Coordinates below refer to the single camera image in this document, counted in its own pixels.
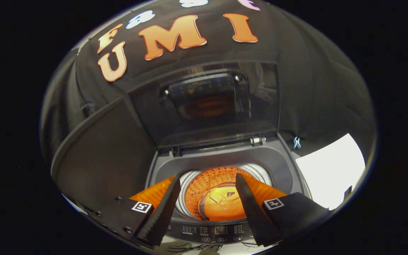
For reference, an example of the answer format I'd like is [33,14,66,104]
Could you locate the white side surface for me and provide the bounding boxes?
[295,134,366,210]

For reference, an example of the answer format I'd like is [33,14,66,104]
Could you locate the black backdrop cloth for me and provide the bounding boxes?
[39,0,378,170]

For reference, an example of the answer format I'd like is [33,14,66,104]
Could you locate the dark grey board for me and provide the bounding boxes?
[51,97,157,209]

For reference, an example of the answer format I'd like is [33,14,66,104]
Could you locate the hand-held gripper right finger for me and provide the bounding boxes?
[235,173,332,247]

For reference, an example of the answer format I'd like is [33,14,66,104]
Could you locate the grey washing machine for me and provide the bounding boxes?
[144,133,312,245]

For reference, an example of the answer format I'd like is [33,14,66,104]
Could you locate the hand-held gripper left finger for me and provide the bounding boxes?
[96,176,182,248]

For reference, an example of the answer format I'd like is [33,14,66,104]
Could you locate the dark washing machine lid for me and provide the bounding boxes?
[128,61,281,149]

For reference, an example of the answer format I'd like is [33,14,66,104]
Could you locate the yellow polo shirt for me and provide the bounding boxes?
[204,186,248,220]

